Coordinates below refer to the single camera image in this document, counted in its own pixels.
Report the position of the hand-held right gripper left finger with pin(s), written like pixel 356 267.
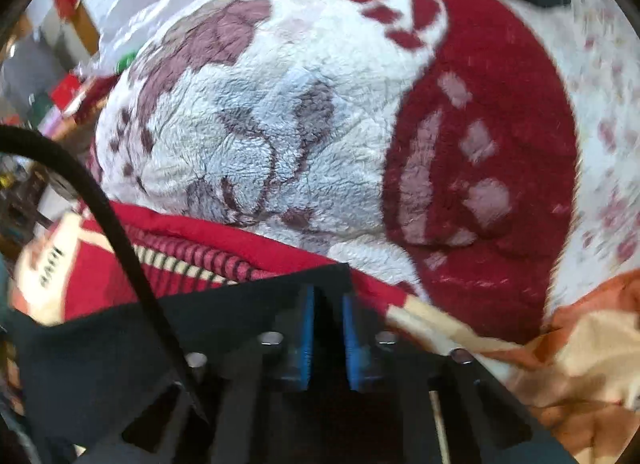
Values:
pixel 301 344

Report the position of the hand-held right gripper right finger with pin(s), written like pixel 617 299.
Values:
pixel 356 349

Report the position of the black pants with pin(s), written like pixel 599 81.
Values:
pixel 75 359

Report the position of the orange red printed blanket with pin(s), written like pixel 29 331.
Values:
pixel 575 344

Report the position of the white maroon fleece blanket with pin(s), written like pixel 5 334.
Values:
pixel 280 119

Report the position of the pink floral bed sheet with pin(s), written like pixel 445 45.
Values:
pixel 600 94

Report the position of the white plastic bag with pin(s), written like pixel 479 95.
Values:
pixel 140 14

